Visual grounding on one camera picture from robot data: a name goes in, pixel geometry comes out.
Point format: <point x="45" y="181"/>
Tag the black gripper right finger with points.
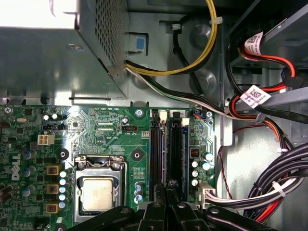
<point x="183" y="219"/>

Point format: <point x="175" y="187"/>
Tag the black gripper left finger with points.
<point x="154" y="219"/>

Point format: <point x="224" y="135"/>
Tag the black RAM slot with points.
<point x="175" y="156"/>
<point x="154" y="156"/>
<point x="159" y="156"/>

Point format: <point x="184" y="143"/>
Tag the white power connector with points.
<point x="204" y="195"/>

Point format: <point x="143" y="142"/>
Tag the CPU socket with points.
<point x="117" y="199"/>

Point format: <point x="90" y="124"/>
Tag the silver CPU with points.
<point x="97" y="195"/>

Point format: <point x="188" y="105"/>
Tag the metal socket cover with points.
<point x="98" y="172"/>

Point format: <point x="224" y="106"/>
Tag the black open PC case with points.
<point x="252" y="156"/>

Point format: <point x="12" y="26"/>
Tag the green motherboard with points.
<point x="101" y="134"/>

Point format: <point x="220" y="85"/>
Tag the white four-pin socket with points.
<point x="45" y="139"/>

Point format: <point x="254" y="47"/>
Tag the blue release tab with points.
<point x="139" y="44"/>

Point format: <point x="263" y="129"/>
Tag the grey power supply unit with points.
<point x="48" y="60"/>

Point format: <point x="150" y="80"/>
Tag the metal drive cage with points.
<point x="288" y="29"/>

